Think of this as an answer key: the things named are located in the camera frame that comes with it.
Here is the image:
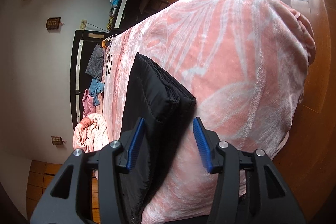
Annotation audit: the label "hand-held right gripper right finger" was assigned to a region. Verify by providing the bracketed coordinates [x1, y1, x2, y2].
[192, 117, 306, 224]

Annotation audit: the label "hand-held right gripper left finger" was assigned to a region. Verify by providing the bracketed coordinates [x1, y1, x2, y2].
[29, 117, 146, 224]

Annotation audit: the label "black pants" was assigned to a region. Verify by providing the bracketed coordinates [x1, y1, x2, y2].
[121, 52, 197, 224]

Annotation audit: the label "folded pink quilt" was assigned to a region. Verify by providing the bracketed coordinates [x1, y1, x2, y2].
[73, 112, 108, 153]

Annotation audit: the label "pink garment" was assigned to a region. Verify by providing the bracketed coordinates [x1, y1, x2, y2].
[81, 89, 98, 117]

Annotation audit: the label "blue cloth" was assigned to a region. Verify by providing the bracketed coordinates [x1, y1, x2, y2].
[89, 77, 105, 106]

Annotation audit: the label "pink floral bed blanket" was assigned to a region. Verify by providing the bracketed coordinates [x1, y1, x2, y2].
[94, 0, 317, 224]

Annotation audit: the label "grey patterned pillow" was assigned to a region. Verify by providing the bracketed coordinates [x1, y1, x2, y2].
[85, 45, 105, 81]

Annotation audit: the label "black bed headboard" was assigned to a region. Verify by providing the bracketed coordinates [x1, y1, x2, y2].
[70, 29, 116, 127]

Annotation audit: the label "black and white desk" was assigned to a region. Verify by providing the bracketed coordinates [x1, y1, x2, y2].
[106, 0, 147, 30]

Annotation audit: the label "wooden chair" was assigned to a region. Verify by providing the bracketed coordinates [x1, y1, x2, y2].
[139, 0, 170, 14]

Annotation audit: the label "black cable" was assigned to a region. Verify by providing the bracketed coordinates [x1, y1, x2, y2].
[105, 52, 114, 74]

